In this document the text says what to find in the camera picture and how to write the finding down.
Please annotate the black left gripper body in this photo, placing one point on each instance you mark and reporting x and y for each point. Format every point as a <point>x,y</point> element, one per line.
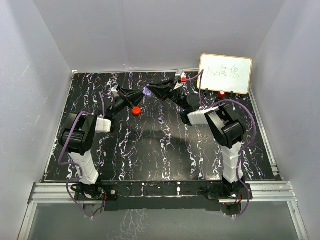
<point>124,101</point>

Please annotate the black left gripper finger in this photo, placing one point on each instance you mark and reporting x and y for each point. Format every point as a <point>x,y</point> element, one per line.
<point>131,92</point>
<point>136,99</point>

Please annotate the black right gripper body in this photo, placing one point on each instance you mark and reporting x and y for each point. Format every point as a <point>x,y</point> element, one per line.
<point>175,95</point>

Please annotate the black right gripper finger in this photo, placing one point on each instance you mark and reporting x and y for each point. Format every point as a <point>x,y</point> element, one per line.
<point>167,84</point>
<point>159,92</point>

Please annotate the purple charging case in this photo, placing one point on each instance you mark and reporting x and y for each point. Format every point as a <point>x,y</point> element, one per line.
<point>147,92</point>

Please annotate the orange earbud charging case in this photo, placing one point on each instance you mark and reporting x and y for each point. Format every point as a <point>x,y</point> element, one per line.
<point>136,111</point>

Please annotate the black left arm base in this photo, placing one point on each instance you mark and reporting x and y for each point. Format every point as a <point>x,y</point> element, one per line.
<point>95,192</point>

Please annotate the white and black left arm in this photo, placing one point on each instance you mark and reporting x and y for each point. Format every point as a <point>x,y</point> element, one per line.
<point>78,133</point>

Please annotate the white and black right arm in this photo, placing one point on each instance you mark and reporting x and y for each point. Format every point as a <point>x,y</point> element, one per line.
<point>227,129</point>

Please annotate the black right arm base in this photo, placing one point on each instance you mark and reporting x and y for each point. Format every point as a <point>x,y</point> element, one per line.
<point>236,192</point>

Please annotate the red emergency button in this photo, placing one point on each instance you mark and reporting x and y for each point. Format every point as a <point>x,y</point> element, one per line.
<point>221,95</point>

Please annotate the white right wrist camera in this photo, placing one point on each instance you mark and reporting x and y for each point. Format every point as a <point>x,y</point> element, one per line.
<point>180,78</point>

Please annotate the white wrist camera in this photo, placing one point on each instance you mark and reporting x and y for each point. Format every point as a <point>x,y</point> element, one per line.
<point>180,78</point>
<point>114,91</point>

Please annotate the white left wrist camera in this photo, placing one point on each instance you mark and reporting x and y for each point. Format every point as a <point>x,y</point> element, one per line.
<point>114,91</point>

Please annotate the white board yellow frame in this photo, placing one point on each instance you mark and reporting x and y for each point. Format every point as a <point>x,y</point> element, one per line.
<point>225,73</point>

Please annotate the aluminium front rail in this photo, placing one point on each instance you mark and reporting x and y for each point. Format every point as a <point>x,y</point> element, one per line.
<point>261,191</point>

